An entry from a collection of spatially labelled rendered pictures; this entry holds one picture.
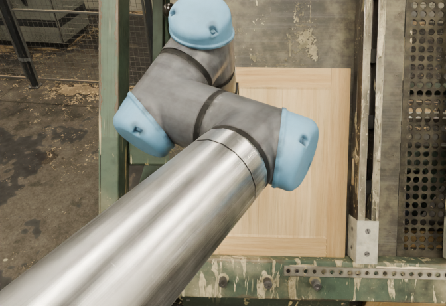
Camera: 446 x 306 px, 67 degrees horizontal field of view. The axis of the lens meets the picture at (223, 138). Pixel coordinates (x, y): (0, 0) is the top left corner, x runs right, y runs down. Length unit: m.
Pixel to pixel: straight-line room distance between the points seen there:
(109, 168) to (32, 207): 1.70
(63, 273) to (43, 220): 2.38
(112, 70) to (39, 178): 1.96
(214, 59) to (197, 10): 0.06
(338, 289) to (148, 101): 0.90
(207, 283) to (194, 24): 0.83
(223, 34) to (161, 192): 0.22
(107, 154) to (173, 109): 0.70
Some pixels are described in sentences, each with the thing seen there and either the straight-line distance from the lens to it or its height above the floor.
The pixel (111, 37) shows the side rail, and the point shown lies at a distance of 1.06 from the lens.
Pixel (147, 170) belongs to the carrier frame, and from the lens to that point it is 1.50.
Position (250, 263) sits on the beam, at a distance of 1.06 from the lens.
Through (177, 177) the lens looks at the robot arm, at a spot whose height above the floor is 1.63.
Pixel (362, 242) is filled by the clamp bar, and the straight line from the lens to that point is 1.08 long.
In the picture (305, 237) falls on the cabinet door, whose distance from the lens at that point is 1.09.
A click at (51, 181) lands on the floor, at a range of 2.84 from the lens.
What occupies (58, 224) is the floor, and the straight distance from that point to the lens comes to 2.52.
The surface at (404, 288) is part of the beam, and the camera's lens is 1.20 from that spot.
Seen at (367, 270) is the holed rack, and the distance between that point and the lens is 1.13.
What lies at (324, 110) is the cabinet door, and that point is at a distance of 1.05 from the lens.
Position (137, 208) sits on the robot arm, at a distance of 0.22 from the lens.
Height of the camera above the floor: 1.80
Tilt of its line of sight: 38 degrees down
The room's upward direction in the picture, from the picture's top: straight up
